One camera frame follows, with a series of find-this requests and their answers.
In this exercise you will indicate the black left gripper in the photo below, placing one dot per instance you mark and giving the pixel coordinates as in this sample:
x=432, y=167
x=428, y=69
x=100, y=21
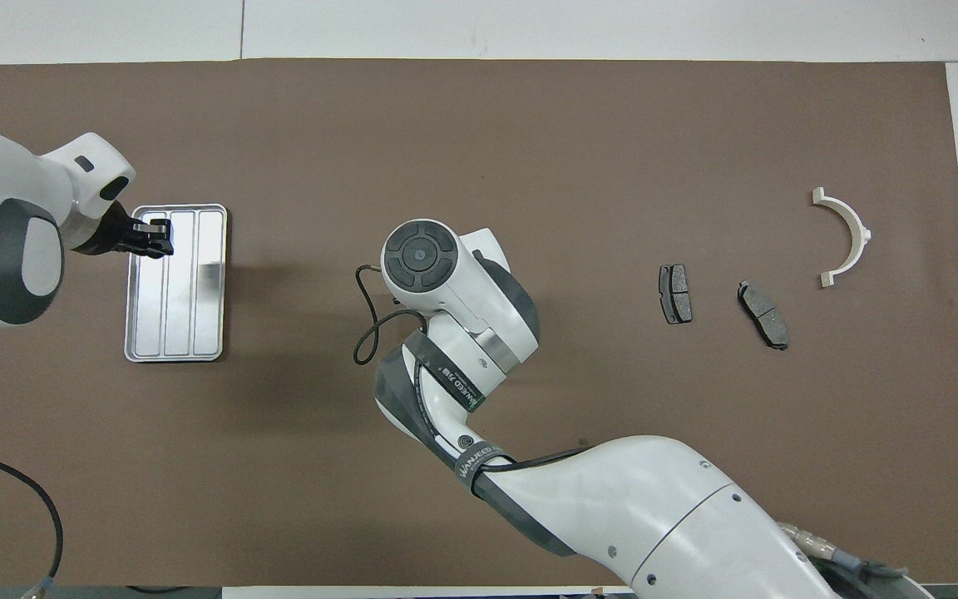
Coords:
x=113, y=233

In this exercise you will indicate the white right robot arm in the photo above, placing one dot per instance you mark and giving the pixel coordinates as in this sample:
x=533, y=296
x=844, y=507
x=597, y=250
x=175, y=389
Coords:
x=421, y=258

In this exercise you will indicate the silver metal tray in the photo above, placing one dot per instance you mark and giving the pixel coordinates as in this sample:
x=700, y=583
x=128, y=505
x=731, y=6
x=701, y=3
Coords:
x=196, y=316

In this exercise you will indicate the brown table mat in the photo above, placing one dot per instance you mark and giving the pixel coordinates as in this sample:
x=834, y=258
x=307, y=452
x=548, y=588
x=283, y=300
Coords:
x=612, y=166

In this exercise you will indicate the rectangular dark brake pad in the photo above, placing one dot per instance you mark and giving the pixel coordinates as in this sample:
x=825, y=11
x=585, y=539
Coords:
x=678, y=293

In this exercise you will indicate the elongated dark brake pad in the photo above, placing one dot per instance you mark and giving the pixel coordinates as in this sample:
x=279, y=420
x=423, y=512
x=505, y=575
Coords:
x=766, y=320

